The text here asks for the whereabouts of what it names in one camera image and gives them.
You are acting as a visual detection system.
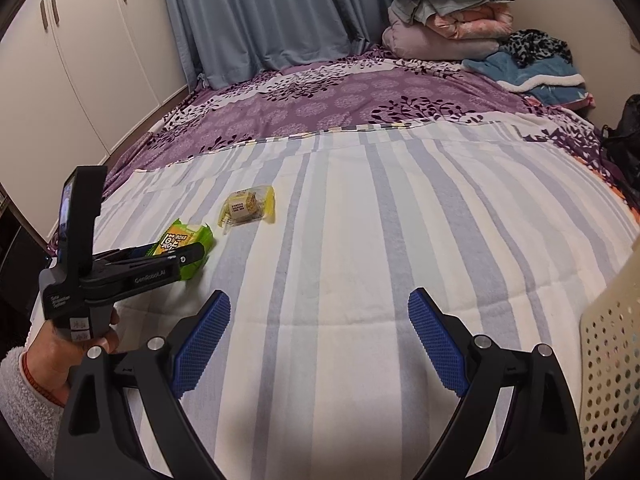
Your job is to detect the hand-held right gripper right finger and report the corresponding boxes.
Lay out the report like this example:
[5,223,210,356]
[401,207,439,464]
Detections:
[407,287,586,480]

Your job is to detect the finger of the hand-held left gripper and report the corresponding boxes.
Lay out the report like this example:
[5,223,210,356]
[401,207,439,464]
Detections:
[92,251,195,272]
[107,242,208,265]

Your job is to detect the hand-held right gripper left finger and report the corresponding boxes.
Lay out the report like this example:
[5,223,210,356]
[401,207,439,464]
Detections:
[60,289,232,480]

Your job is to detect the small green yellow snack packet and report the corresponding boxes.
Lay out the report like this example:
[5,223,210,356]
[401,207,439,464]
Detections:
[152,218,216,281]

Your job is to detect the cream perforated plastic basket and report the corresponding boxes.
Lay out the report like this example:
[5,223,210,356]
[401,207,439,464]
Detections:
[580,237,640,480]

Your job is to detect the person's left forearm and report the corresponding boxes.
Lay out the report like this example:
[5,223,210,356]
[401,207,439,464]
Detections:
[0,345,66,480]

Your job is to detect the person's left hand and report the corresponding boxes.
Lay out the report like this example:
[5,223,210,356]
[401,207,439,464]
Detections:
[25,307,122,405]

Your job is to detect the striped bed sheet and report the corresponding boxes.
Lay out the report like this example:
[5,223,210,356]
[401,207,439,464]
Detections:
[30,117,640,480]

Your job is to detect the purple floral bed sheet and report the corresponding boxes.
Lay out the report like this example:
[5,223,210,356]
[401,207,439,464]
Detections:
[47,42,640,256]

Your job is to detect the white wardrobe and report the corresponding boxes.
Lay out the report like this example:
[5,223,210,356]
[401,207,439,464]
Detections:
[0,0,193,241]

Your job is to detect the blue curtain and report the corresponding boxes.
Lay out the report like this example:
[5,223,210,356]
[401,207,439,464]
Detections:
[157,0,488,91]

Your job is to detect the black backpack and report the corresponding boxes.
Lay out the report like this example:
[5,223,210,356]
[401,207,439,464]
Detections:
[600,94,640,191]

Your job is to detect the blue fleece blanket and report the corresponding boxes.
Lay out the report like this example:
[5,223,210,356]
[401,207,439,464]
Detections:
[461,50,588,107]

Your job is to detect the lilac pillow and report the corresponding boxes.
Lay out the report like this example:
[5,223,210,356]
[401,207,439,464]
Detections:
[382,22,508,61]

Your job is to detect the leopard print scarf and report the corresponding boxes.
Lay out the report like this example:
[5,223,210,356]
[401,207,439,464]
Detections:
[500,30,573,68]

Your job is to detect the pink folded quilt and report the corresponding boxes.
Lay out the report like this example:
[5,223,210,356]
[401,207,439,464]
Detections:
[432,5,516,41]

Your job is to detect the red string bracelet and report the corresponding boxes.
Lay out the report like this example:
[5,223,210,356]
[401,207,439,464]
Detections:
[22,352,66,407]

